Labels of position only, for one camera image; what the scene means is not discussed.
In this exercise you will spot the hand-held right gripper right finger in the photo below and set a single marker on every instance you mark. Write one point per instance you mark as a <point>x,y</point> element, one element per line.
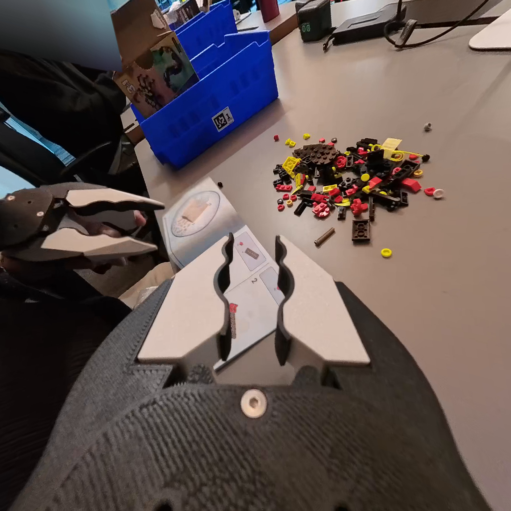
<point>323,323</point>

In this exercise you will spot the brown toy pin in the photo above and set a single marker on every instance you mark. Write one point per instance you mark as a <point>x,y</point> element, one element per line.
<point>324,236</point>

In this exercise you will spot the person's left hand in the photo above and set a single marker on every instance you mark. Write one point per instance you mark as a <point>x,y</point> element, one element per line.
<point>115,225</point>

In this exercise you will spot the small black charger device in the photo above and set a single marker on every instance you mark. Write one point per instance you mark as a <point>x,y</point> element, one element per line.
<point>313,22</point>

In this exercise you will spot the task sheet on stand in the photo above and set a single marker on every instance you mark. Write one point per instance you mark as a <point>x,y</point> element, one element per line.
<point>493,34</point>

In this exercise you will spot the black toy brick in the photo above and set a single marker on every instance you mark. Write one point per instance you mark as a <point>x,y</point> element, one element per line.
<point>361,230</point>

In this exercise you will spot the maroon pole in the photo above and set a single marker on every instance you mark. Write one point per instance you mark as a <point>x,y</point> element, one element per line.
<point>270,10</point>

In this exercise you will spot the black power adapter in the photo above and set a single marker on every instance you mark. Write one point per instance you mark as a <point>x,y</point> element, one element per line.
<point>367,24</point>

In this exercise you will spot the light blue booklet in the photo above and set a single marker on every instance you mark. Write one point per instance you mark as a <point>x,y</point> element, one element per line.
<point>199,215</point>

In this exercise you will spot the pile of toy bricks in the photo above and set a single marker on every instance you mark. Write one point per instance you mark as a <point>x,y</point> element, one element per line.
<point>351,175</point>

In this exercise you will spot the blue plastic bin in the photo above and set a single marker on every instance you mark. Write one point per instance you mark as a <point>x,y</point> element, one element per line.
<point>199,119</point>
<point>211,24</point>

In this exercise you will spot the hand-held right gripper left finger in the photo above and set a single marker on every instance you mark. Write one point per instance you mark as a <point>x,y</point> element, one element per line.
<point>187,319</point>

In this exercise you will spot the yellow cardboard toy box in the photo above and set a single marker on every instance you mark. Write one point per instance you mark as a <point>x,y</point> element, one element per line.
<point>151,76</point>

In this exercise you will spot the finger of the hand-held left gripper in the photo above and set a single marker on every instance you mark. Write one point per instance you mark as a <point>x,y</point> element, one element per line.
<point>103,245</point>
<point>107,197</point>

